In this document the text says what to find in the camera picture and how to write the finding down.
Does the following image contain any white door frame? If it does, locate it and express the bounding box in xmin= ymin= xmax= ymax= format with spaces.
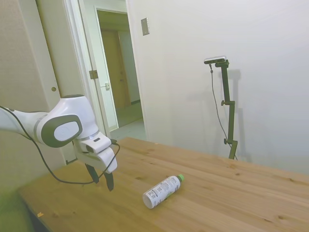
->
xmin=63 ymin=0 xmax=148 ymax=141

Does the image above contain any clear bottle with green cap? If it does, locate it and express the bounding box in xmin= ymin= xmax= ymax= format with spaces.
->
xmin=142 ymin=174 xmax=186 ymax=209

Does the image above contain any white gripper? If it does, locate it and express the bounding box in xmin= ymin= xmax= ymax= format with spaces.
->
xmin=73 ymin=141 xmax=118 ymax=192

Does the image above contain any black jointed camera stand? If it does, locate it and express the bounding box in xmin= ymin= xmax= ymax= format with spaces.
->
xmin=214 ymin=60 xmax=239 ymax=160

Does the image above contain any silver camera on stand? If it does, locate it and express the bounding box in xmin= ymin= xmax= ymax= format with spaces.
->
xmin=204 ymin=55 xmax=227 ymax=65

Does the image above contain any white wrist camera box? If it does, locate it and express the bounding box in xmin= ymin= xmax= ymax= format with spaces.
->
xmin=81 ymin=136 xmax=113 ymax=154

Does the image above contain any brown hallway door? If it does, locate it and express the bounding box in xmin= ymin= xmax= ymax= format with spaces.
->
xmin=100 ymin=29 xmax=126 ymax=111

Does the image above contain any grey metal wall plate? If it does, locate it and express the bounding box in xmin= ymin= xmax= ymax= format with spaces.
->
xmin=140 ymin=17 xmax=151 ymax=37

